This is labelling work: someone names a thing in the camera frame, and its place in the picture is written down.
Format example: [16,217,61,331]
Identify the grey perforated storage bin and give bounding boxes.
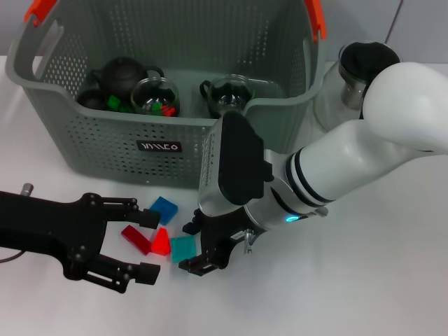
[6,0,328,192]

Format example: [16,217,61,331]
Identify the dark clay teacup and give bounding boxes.
[76,87,108,111]

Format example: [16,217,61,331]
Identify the blue square toy tile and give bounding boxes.
[149,195,179,225]

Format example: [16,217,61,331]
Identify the dark red toy brick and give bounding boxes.
[120,225,153,256]

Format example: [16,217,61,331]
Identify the dark clay teapot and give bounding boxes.
[90,57,165,102]

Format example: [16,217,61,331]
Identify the right gripper cable metal plugs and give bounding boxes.
[244,206,329,253]

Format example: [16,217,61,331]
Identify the glass teacup black base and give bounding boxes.
[199,77,255,119]
[129,77,181,118]

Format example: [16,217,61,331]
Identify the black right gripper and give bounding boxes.
[178,205,263,278]

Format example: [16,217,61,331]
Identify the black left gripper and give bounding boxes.
[0,190,162,294]

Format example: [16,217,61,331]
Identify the bright red slope brick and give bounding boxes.
[150,227,171,255]

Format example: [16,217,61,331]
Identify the teal square toy tile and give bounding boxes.
[170,235,197,264]

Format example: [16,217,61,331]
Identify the thin grey wall cable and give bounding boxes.
[384,0,403,45]

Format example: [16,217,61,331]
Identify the glass carafe black handle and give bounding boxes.
[313,41,402,132]

